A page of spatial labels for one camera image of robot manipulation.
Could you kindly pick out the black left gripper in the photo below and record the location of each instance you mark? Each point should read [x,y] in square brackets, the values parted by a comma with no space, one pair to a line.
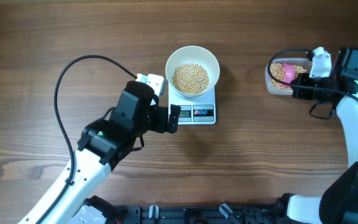
[161,126]

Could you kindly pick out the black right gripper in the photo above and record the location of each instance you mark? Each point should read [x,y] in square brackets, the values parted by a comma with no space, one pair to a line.
[301,79]

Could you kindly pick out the pink plastic measuring scoop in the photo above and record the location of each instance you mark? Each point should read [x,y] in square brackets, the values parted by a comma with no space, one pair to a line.
[288,73]

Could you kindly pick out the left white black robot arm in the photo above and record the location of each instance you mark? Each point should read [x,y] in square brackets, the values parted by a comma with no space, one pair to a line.
[102,145]

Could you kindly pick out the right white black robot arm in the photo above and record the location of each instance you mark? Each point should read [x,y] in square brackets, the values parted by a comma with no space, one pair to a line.
[339,203]

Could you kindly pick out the white digital kitchen scale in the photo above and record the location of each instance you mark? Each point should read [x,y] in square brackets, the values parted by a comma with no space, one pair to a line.
[194,111]

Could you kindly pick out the soybeans in white bowl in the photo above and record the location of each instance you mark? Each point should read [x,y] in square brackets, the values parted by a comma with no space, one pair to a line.
[190,78]

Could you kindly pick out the white round bowl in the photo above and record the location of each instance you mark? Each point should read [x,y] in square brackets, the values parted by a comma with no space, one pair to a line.
[198,55]

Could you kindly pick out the clear plastic container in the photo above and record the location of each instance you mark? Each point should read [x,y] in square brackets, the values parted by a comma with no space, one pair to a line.
[276,88]

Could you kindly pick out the pile of soybeans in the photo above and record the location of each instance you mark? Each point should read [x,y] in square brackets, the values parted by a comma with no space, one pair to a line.
[276,69]

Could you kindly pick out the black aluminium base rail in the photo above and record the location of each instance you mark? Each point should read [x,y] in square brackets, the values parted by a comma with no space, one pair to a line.
[96,210]

